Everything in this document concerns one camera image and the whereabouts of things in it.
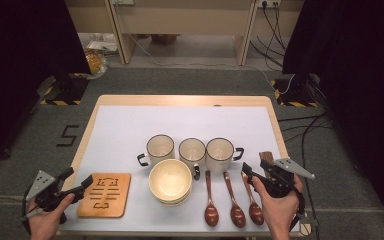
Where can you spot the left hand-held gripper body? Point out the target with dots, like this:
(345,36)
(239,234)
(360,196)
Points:
(45,196)

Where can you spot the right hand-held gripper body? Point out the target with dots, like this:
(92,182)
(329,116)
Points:
(280,183)

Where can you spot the row of brown chopsticks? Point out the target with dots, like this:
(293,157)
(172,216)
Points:
(266,156)

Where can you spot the carved wooden coaster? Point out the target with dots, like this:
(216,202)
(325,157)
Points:
(103,196)

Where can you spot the dark wooden spoon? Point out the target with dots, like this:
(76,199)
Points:
(211,213)
(256,213)
(237,215)

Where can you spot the person's left hand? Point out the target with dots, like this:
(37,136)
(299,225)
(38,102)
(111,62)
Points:
(46,225)

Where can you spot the person's right hand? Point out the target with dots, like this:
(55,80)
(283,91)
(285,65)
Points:
(280,213)

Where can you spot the white mug with black rim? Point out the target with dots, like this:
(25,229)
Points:
(160,146)
(219,150)
(191,150)

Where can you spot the yellow black hazard tape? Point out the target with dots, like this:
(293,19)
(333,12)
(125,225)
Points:
(300,104)
(60,102)

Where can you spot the white table mat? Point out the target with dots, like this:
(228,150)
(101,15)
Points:
(120,126)

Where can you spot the black stand base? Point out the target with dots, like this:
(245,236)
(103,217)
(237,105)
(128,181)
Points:
(295,88)
(70,88)

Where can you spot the yellow plastic bag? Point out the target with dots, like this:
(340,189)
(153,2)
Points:
(95,63)

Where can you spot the black curtain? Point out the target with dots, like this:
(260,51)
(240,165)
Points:
(20,66)
(353,83)

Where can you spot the white papers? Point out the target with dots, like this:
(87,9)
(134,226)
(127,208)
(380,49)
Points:
(101,45)

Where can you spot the beige wooden desk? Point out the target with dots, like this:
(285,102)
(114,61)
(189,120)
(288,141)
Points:
(186,20)

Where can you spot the white wall socket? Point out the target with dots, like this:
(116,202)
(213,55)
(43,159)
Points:
(269,2)

